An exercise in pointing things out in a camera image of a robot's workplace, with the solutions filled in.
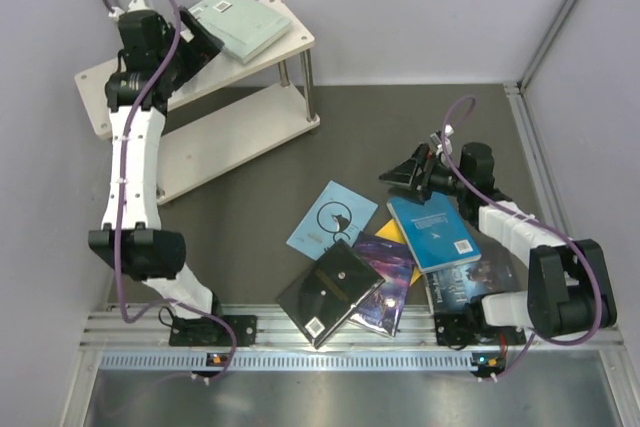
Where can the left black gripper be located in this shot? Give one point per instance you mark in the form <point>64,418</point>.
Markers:
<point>200,50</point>

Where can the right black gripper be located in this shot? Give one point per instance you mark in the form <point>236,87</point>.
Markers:
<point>406,175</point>

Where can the pale green book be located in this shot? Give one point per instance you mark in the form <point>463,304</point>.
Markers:
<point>245,27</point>

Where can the blue paperback book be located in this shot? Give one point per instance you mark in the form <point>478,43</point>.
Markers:
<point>434,232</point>

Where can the black shiny book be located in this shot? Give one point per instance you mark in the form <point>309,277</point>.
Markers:
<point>326,295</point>

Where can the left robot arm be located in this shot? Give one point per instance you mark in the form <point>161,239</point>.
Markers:
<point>153,63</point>

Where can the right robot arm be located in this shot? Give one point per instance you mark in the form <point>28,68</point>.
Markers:
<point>568,288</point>

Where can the yellow book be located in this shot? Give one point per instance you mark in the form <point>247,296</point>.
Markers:
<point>391,231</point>

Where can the light blue cat book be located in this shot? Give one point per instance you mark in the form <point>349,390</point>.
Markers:
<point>337,214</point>

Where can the purple Robinson Crusoe book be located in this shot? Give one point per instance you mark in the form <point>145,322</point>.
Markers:
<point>381,312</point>

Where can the white two-tier shelf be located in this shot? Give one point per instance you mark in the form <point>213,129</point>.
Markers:
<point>231,113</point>

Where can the dark blue castle book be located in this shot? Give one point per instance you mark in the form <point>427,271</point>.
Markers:
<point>450,289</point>

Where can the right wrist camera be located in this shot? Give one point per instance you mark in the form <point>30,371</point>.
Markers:
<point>441,140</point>

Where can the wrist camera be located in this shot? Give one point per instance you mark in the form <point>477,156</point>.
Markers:
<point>441,140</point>
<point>134,5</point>

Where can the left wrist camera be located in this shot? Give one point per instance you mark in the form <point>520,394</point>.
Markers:
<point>134,5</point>

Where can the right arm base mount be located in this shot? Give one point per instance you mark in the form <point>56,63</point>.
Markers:
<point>464,326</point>

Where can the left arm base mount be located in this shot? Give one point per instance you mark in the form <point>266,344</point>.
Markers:
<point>204,332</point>

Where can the slotted cable duct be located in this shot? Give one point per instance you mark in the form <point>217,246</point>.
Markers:
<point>256,361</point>

